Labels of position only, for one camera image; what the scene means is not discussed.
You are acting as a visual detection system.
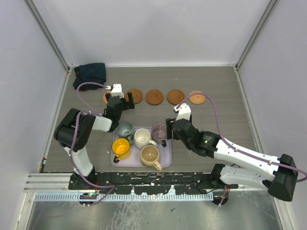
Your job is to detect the woven rattan coaster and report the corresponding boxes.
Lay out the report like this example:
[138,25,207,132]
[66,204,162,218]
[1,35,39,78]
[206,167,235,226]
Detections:
[103,91,111,104]
[189,91,206,104]

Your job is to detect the brown wooden coaster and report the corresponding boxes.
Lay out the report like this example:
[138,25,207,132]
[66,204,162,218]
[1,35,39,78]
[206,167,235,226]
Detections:
[125,89,143,104]
[167,89,185,105]
[145,90,164,105]

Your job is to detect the purple transparent mug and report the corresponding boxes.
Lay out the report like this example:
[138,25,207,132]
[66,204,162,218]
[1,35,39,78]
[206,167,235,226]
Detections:
[151,123,167,147]

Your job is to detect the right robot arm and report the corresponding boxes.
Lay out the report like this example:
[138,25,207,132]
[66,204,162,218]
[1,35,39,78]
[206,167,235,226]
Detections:
[166,118,298,202]

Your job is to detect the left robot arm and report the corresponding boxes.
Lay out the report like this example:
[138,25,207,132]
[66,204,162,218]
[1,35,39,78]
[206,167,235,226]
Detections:
[54,92,134,190]

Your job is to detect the dark blue folded cloth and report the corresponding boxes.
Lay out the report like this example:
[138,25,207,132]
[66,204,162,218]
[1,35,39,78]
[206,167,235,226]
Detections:
[73,63,106,90]

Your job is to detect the grey-green ceramic mug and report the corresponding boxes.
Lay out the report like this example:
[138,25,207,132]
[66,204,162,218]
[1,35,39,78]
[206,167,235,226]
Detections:
[117,121,135,142]

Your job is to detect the white ceramic mug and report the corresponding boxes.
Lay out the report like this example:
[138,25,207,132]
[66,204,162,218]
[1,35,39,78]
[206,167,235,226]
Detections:
[134,128,157,149]

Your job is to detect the lavender plastic tray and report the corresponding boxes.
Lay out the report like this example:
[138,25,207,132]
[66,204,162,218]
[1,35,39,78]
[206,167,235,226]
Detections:
[110,126,173,168]

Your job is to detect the beige ceramic mug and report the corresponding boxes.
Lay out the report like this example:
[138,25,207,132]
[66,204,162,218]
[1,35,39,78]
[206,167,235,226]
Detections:
[140,146,163,171]

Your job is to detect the yellow transparent mug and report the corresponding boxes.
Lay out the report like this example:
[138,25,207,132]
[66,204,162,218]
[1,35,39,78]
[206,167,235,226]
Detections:
[112,138,131,163]

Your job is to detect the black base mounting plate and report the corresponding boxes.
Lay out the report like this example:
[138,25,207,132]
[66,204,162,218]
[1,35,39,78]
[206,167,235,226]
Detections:
[68,171,239,195]

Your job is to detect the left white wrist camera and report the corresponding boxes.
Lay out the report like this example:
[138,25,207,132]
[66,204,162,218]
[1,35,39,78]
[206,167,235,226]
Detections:
[106,84,124,98]

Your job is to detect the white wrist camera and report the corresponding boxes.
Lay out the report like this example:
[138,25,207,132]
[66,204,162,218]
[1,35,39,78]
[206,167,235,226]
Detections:
[173,103,191,122]
[106,84,124,98]

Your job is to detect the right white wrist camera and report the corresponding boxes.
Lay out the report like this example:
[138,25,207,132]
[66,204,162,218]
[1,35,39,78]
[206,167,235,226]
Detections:
[173,103,191,122]

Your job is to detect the slotted cable duct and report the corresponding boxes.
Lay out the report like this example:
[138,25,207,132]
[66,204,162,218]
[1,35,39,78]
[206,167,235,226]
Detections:
[34,192,213,202]

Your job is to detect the aluminium front rail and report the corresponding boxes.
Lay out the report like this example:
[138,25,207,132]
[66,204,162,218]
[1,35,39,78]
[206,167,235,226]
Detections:
[24,168,272,193]

